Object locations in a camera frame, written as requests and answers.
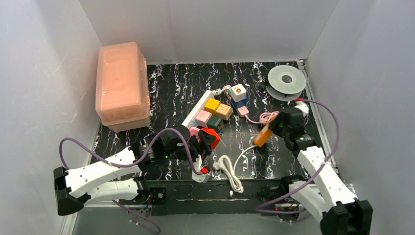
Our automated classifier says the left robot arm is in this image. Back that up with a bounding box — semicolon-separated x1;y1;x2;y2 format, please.
53;126;220;216

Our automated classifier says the white cable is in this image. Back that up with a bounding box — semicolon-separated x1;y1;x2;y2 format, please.
212;144;258;194

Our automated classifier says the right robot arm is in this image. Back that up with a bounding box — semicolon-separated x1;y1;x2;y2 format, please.
267;107;373;235

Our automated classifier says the white cartoon cube plug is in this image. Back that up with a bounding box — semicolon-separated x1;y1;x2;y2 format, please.
231;84;247;102

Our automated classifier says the pink coiled cable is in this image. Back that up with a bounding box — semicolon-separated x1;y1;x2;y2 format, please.
238;107;280;125

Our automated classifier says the blue cube socket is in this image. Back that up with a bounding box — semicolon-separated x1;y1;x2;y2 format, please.
231;97;248;109

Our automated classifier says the white power strip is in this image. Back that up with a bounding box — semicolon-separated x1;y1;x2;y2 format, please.
181;90;214;129

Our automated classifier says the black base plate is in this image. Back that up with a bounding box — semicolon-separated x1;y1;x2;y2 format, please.
147;179;280;216

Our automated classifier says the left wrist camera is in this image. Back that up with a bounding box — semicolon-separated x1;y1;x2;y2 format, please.
192;155;211;184

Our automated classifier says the orange power bank socket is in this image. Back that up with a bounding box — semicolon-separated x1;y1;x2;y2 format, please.
253;116;278;147

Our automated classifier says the pink cube plug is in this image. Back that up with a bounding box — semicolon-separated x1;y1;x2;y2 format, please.
195;110;212;128
189;126;200;141

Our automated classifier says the red cube socket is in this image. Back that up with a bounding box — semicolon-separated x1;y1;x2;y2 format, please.
198;128;221;150

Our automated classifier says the green cube plug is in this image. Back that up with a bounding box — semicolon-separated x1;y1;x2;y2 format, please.
207;116;224;133

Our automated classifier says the pink plastic storage box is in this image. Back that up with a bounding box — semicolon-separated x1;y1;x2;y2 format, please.
95;42;151;132

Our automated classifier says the grey filament spool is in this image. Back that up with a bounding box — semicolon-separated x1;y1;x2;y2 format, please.
265;65;307;102

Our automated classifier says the yellow cube plug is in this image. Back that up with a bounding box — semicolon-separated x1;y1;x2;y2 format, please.
204;98;221;116

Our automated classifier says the pink cube plug on strip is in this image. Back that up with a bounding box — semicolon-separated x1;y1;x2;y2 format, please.
195;110;212;128

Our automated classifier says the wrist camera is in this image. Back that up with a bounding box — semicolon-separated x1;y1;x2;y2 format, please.
192;155;211;184
295;100;310;117

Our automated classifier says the beige cube plug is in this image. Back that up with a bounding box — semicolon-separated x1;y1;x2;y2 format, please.
216;103;232;120

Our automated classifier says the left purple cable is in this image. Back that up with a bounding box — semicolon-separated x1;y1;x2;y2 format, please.
59;127;202;235

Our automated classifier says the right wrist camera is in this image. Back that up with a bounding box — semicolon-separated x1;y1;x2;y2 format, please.
295;100;310;117

